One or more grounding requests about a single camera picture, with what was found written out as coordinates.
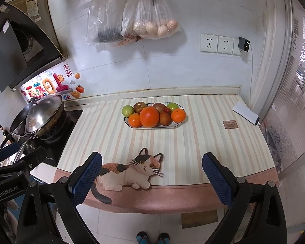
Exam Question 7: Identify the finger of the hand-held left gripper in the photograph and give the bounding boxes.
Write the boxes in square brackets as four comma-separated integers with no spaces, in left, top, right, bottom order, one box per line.
[20,146,47,170]
[0,142,21,168]

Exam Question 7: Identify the striped cat counter mat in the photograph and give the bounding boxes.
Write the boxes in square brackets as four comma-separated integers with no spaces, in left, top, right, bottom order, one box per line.
[53,93,277,214]

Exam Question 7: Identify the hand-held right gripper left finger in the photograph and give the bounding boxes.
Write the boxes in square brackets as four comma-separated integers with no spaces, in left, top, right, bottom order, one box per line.
[16,152,103,244]

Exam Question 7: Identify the black range hood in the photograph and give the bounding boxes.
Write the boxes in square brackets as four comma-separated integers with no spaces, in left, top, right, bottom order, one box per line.
[0,1,68,92]

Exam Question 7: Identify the brown mat label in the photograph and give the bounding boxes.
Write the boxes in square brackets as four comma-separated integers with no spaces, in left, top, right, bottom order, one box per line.
[223,120,238,130]

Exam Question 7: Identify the brown round fruit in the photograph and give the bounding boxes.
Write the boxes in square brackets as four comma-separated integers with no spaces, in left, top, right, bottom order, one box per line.
[159,112,172,126]
[152,103,167,113]

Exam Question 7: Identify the white wall socket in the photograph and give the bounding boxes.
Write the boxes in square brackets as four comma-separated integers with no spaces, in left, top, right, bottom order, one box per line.
[200,34,218,53]
[217,36,235,54]
[232,38,242,56]

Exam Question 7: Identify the small orange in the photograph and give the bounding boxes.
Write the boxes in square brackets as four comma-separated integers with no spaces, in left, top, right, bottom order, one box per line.
[128,113,143,128]
[171,108,187,123]

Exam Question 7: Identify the frosted glass sliding door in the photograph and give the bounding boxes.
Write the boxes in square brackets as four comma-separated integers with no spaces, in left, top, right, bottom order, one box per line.
[259,0,305,183]

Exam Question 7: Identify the floral oval plate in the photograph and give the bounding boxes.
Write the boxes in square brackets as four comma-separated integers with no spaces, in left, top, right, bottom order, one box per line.
[124,103,183,130]

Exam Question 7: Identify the dark wok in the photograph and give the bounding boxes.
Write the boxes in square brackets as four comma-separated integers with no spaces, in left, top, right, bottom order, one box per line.
[10,102,68,140]

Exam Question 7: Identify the white charging cable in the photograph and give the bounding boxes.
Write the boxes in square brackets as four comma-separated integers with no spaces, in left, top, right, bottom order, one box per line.
[240,48,255,112]

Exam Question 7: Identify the black plug charger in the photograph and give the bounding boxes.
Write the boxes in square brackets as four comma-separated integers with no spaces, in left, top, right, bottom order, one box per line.
[238,37,251,52]

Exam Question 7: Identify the red apple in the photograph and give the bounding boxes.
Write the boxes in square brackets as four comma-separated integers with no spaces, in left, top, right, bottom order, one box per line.
[134,102,148,114]

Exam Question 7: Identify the large orange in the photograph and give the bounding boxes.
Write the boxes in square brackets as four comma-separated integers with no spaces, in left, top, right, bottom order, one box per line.
[140,106,160,128]

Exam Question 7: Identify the colourful wall stickers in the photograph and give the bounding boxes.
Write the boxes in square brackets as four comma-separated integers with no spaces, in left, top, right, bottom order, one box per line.
[20,65,85,103]

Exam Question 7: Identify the steel wok lid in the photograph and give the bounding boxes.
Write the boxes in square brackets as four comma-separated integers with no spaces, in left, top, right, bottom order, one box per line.
[25,95,64,134]

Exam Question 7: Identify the black gas stove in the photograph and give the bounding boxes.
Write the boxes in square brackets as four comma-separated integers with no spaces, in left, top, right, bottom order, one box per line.
[23,109,84,167]

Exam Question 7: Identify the plastic bag with dark contents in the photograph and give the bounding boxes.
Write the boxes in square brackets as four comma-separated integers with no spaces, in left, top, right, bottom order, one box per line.
[84,0,129,47]

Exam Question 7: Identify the plastic bag of eggs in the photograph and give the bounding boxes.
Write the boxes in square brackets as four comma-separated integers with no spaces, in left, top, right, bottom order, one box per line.
[121,0,181,41]

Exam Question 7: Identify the white power bank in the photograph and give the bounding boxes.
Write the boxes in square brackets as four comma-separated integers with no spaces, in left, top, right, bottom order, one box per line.
[232,101,260,126]

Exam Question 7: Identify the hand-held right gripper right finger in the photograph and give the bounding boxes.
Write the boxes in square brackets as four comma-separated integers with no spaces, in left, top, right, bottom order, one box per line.
[202,152,288,244]

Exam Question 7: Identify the blue slipper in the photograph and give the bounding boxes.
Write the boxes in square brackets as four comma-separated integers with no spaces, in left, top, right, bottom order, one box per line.
[156,232,170,244]
[136,231,150,244]

